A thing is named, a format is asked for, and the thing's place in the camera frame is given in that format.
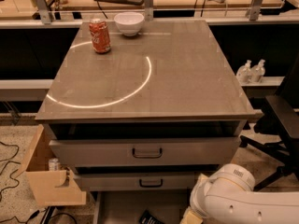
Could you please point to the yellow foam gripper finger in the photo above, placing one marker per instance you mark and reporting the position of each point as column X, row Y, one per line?
column 190, row 217

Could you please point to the dark blueberry rxbar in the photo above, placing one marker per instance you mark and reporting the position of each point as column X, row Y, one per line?
column 148, row 218

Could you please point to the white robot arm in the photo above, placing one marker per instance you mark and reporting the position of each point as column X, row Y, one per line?
column 228, row 197

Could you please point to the bottom grey drawer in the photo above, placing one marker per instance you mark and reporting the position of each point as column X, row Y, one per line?
column 127, row 207

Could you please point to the grey drawer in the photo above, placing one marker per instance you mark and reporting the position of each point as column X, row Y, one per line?
column 144, row 152
column 138, row 181
column 127, row 207

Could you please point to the middle grey drawer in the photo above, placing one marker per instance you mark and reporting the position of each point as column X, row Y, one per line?
column 138, row 181

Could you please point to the grey drawer cabinet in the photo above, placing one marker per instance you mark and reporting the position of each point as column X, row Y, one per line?
column 171, row 81

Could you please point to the top grey drawer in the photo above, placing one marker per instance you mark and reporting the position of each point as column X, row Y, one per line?
column 144, row 152

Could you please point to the black office chair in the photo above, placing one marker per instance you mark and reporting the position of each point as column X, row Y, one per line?
column 280, row 117

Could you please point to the small silver can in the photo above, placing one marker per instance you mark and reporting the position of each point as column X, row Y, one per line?
column 54, row 164

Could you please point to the wooden side box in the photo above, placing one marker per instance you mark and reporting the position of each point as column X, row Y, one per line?
column 50, row 188

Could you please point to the right clear pump bottle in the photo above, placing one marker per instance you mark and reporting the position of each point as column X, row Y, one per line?
column 257, row 71

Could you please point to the white ceramic bowl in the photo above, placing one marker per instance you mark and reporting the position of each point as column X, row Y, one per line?
column 129, row 23

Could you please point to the red soda can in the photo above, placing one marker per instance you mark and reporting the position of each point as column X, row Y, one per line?
column 100, row 36

